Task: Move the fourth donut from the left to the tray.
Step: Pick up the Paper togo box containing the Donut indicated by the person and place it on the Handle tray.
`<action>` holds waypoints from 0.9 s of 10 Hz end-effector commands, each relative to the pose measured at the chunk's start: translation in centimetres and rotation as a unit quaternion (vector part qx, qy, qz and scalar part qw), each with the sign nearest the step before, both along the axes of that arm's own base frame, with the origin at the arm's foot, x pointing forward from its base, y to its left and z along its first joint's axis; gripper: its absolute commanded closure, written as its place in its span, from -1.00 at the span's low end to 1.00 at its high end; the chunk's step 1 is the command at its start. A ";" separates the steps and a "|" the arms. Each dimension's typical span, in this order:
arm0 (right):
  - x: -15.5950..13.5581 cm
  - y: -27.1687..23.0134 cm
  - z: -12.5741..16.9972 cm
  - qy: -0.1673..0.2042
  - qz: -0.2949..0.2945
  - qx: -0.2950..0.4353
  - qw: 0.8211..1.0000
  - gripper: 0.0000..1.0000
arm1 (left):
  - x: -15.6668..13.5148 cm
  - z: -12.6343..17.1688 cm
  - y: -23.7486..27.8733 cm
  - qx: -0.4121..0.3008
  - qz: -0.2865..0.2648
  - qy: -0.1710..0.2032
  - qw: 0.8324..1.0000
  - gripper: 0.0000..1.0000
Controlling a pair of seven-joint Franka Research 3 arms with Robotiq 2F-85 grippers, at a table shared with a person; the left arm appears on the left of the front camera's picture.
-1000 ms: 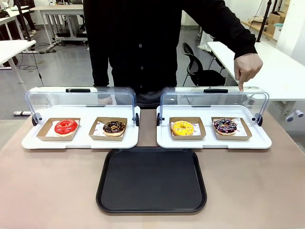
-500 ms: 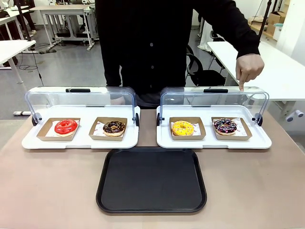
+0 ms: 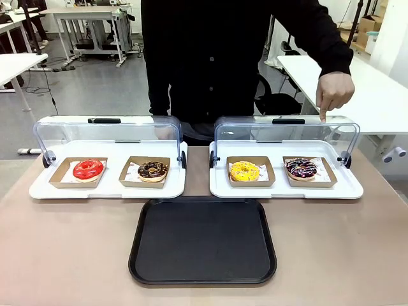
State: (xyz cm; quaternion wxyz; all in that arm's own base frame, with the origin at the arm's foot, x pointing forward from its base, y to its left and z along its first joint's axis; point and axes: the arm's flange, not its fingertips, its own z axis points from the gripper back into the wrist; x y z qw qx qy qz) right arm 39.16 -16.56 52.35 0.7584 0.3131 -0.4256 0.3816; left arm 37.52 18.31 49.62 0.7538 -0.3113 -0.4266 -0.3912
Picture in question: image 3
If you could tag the person's left hand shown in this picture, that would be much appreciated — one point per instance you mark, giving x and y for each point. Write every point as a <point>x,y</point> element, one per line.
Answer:
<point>336,90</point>

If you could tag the person's right hand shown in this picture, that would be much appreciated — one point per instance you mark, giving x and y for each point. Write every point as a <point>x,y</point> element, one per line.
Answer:
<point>163,133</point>

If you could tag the person's right forearm black sleeve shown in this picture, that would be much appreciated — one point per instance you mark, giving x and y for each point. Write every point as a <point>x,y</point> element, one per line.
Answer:
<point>157,95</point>

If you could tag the person's left forearm black sleeve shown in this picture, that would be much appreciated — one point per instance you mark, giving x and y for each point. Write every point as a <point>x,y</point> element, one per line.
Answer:
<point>334,54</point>

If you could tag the chocolate donut with nuts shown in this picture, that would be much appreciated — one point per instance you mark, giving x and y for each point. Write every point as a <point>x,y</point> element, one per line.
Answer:
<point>143,173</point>

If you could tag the yellow sprinkled donut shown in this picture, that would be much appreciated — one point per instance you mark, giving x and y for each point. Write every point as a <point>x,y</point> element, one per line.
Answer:
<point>237,173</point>

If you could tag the dark donut colourful sprinkles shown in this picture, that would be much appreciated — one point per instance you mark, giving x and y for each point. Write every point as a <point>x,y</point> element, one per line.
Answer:
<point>293,172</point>

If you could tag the red glazed donut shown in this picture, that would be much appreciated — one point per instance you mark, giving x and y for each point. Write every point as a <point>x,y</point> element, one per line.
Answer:
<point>79,172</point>

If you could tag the black serving tray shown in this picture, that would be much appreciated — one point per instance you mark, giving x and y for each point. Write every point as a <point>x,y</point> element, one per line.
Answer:
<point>204,242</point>

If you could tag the large white table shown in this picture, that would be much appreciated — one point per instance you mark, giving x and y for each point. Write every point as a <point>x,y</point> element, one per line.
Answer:
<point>376,95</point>

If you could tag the wooden shelf board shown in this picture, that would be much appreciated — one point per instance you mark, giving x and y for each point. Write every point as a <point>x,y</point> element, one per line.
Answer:
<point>345,36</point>

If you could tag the black office chair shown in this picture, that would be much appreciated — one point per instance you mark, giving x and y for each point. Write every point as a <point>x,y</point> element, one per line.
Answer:
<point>280,102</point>

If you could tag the brown cardboard box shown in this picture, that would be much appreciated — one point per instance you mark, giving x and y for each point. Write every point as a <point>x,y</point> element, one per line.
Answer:
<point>368,28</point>

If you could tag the white display case base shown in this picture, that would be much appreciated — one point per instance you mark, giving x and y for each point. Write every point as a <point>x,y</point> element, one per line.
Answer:
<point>280,192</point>
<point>111,192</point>

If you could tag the clear display case lid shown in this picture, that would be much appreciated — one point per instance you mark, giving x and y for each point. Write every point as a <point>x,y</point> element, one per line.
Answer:
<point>248,120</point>
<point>63,120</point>

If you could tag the person in black shirt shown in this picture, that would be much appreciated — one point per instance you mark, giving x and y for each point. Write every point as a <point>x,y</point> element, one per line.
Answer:
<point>207,48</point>

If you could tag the white table foot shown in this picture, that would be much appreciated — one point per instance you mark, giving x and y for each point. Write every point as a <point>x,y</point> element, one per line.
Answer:
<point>28,151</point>

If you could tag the desk with wooden top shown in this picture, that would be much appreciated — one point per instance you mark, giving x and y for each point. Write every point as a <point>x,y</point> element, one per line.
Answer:
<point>79,11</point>

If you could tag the small white table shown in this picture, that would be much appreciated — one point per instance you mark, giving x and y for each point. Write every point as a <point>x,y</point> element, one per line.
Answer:
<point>19,65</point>

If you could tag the seated person dark trousers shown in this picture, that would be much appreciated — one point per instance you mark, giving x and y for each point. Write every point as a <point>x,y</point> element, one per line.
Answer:
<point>39,28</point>

